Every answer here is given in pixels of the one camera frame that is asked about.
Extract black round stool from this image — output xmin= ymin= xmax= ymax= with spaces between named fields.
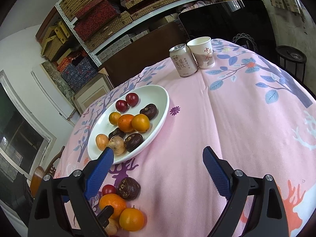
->
xmin=276 ymin=45 xmax=307 ymax=82

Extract red tomato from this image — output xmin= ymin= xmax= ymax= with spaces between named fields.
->
xmin=102 ymin=185 xmax=117 ymax=196

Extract white paper cup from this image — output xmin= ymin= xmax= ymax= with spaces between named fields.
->
xmin=187 ymin=36 xmax=215 ymax=70

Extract white oval plate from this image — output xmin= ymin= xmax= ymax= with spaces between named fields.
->
xmin=87 ymin=85 xmax=170 ymax=165

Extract large yellow-orange fruit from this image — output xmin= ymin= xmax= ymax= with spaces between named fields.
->
xmin=119 ymin=208 xmax=145 ymax=232

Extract pink drink can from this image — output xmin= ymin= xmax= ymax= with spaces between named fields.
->
xmin=169 ymin=43 xmax=198 ymax=78

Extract black panel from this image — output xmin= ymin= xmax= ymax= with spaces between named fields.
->
xmin=179 ymin=0 xmax=277 ymax=63

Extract dark purple passion fruit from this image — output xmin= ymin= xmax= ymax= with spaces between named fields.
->
xmin=124 ymin=133 xmax=144 ymax=152

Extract framed picture on floor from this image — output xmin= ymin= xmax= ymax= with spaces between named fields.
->
xmin=72 ymin=73 xmax=113 ymax=115

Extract dark speckled passion fruit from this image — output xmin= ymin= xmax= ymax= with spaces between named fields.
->
xmin=117 ymin=177 xmax=141 ymax=201

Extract wooden chair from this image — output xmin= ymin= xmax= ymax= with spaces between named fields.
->
xmin=30 ymin=146 xmax=65 ymax=198

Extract small yellow fruit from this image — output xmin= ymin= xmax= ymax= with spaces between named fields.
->
xmin=104 ymin=218 xmax=119 ymax=236

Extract large orange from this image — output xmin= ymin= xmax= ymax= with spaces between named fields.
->
xmin=99 ymin=193 xmax=127 ymax=219

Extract blue patterned boxes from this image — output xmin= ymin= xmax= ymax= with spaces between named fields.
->
xmin=61 ymin=56 xmax=98 ymax=93

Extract yellow-green tangerine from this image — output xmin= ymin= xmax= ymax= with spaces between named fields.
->
xmin=131 ymin=114 xmax=150 ymax=133

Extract pink deer-print tablecloth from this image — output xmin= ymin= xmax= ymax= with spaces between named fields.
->
xmin=55 ymin=39 xmax=315 ymax=236

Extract white metal shelving unit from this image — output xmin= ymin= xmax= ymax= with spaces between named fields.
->
xmin=54 ymin=0 xmax=258 ymax=68

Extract small orange tangerine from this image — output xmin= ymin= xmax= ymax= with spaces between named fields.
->
xmin=109 ymin=111 xmax=121 ymax=126

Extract yellow-brown speckled passion fruit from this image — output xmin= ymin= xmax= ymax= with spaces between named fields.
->
xmin=107 ymin=135 xmax=125 ymax=156

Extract red plum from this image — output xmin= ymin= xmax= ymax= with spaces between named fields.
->
xmin=115 ymin=100 xmax=129 ymax=113
xmin=125 ymin=93 xmax=139 ymax=107

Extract dark brown board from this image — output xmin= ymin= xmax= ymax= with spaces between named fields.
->
xmin=101 ymin=22 xmax=188 ymax=87

